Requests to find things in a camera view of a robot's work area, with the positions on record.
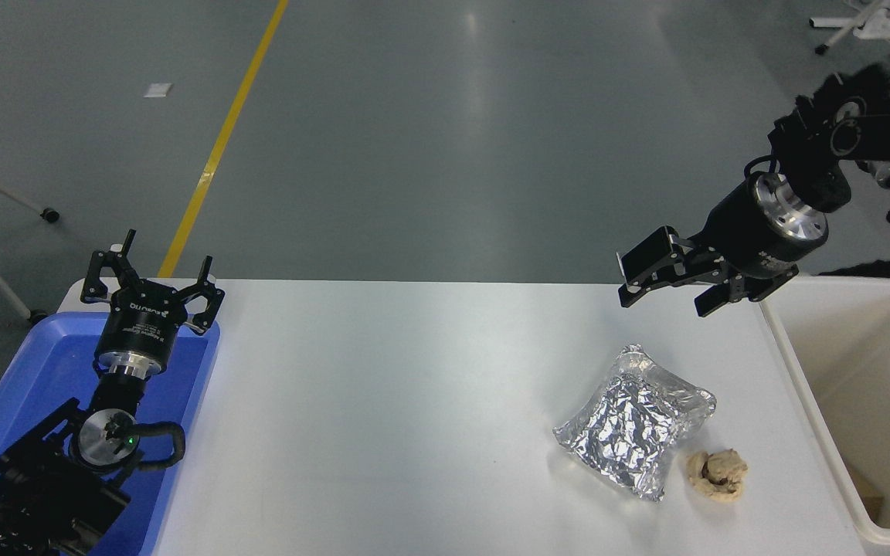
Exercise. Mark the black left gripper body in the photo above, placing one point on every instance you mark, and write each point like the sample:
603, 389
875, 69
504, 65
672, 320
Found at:
142, 324

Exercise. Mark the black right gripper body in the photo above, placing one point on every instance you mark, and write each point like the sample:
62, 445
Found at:
742, 235

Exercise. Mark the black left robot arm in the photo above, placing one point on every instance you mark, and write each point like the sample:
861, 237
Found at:
35, 486

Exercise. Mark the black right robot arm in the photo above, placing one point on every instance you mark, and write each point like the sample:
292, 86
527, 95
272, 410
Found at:
885, 135

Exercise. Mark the blue plastic tray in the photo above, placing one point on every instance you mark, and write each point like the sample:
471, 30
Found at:
28, 371

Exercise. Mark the crumpled silver foil tray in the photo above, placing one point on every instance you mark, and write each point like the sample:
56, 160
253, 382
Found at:
630, 417

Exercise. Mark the large pale plastic bin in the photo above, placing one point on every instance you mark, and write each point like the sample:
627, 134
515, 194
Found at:
878, 347

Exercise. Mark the crumpled tan paper ball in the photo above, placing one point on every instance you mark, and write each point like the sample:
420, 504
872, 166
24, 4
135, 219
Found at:
719, 471

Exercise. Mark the white chair base with castors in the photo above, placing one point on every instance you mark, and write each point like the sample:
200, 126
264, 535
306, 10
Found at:
874, 25

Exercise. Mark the grey frame with castor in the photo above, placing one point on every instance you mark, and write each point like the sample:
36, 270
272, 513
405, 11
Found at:
5, 194

